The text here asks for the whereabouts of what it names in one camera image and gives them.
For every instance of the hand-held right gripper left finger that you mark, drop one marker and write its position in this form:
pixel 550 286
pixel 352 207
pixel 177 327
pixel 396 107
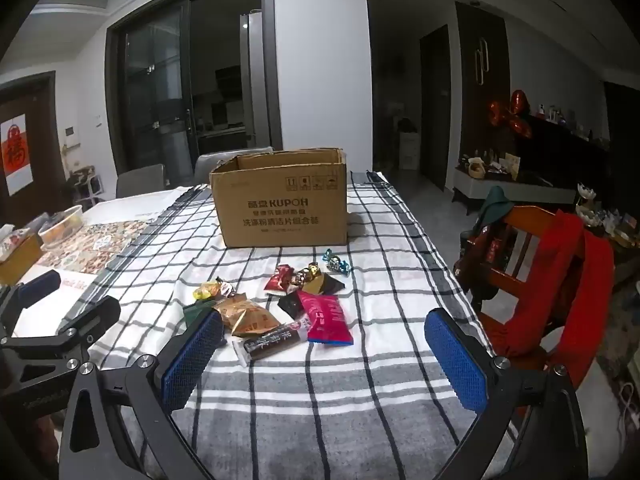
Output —
pixel 192 355

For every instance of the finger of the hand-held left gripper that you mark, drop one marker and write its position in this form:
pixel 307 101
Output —
pixel 42 284
pixel 92 317

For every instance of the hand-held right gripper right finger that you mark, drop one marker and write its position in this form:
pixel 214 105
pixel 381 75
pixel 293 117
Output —
pixel 457 365

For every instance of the dark green snack packet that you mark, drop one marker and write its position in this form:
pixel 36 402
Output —
pixel 195 314

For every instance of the orange tan snack packet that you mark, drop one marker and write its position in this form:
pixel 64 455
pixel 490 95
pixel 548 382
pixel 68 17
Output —
pixel 245 315

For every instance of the pale yellow-green candy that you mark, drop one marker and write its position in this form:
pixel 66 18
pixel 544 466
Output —
pixel 210 291

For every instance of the dark brown snack bar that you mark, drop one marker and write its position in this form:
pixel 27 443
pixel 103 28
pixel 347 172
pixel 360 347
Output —
pixel 272 342

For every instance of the pink snack packet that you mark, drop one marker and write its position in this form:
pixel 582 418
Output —
pixel 325 317

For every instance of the brown cardboard box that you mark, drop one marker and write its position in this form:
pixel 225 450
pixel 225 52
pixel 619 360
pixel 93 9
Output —
pixel 280 210

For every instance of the yellow tissue box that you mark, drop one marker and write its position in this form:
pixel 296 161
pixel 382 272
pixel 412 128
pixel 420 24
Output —
pixel 20 260

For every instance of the clear plastic container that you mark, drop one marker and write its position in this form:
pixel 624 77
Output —
pixel 62 227

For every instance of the patterned table mat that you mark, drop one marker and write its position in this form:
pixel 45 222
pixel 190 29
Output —
pixel 100 245

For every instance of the white stool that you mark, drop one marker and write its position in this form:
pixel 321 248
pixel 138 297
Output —
pixel 87 185

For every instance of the red snack packet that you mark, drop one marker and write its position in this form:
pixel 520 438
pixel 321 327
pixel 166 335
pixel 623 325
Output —
pixel 279 280

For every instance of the red white door poster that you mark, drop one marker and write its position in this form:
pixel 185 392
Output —
pixel 15 155

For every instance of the black white checked tablecloth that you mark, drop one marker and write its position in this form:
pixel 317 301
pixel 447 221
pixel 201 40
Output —
pixel 325 385

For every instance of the gold candy with red wrapper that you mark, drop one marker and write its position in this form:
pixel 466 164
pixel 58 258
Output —
pixel 306 275

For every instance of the red garment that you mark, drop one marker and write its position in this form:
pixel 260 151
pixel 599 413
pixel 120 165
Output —
pixel 565 270

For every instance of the dark wooden door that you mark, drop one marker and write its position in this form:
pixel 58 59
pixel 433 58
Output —
pixel 45 135

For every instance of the black gold snack packet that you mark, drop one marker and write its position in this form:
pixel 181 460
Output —
pixel 325 285

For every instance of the wooden chair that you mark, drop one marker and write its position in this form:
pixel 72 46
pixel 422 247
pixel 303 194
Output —
pixel 525 220

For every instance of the gold candy with blue wrapper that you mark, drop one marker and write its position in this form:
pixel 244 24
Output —
pixel 335 261

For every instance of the green cloth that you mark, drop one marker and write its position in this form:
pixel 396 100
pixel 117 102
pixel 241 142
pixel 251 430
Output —
pixel 495 205

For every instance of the low white cabinet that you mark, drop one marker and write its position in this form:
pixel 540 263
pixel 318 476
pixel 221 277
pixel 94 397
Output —
pixel 520 191

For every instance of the woven basket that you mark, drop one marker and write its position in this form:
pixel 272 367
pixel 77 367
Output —
pixel 476 169

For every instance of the white lotus ornament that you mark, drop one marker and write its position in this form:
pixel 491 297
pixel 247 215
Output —
pixel 587 205

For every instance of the white bin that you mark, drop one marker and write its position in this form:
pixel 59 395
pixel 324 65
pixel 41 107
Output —
pixel 409 150

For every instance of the sliding glass door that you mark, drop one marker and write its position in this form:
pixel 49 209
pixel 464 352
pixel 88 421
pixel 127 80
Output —
pixel 150 85

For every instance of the tall dark cabinet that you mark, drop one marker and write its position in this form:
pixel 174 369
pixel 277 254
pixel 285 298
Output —
pixel 482 110

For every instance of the red balloons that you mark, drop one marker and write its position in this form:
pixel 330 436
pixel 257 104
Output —
pixel 515 110

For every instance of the silver refrigerator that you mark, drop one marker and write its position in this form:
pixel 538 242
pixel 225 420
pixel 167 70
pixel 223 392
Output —
pixel 252 80

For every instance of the wall intercom panel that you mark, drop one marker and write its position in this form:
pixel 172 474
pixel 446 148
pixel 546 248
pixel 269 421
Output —
pixel 72 135

